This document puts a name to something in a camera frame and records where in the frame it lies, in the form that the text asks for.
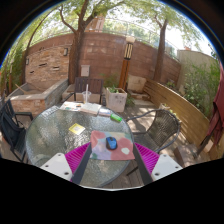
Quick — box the grey wall utility box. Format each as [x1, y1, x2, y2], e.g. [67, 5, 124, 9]
[80, 64, 91, 78]

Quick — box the folded red patio umbrella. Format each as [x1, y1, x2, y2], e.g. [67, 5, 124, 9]
[206, 63, 224, 146]

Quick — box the black metal chair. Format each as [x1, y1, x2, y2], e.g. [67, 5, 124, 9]
[0, 99, 34, 163]

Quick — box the clear plastic cup with straw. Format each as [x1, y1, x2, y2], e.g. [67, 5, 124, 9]
[81, 83, 92, 104]

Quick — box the slim straight tree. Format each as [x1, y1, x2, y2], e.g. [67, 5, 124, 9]
[153, 14, 169, 83]

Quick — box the thick forked tree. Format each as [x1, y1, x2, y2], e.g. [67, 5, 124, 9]
[58, 0, 111, 85]

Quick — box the stone garden counter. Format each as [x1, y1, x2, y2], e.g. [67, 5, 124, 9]
[6, 78, 70, 118]

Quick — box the white square planter box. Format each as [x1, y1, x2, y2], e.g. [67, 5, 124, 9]
[105, 87, 128, 113]

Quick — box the green plastic bottle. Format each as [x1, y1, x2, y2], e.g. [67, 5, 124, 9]
[110, 113, 123, 123]

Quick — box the wooden garden lamp post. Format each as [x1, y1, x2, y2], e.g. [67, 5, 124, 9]
[118, 35, 137, 92]

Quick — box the white printed sign plate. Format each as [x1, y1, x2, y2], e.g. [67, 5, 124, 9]
[43, 105, 61, 118]

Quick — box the yellow square card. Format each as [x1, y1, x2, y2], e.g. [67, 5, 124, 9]
[68, 122, 87, 136]

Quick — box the blue and black computer mouse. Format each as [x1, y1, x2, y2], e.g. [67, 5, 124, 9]
[105, 136, 118, 151]

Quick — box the curved wooden slat bench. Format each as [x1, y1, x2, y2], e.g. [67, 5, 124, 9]
[143, 79, 221, 161]

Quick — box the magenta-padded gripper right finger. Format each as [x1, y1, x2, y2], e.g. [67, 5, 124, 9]
[133, 142, 184, 186]

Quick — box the stone umbrella base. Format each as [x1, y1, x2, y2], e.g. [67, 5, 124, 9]
[173, 143, 201, 168]

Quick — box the beige stone slab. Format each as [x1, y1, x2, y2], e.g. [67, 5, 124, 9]
[127, 74, 148, 94]

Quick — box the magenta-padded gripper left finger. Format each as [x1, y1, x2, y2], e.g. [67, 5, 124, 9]
[39, 142, 93, 186]

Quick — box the dark wicker chair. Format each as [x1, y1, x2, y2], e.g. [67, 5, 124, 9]
[125, 108, 183, 176]

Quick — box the floral pastel mouse pad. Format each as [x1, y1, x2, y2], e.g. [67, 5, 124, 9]
[89, 129, 136, 162]

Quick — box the thin white booklet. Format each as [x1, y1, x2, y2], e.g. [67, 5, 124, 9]
[98, 108, 113, 118]

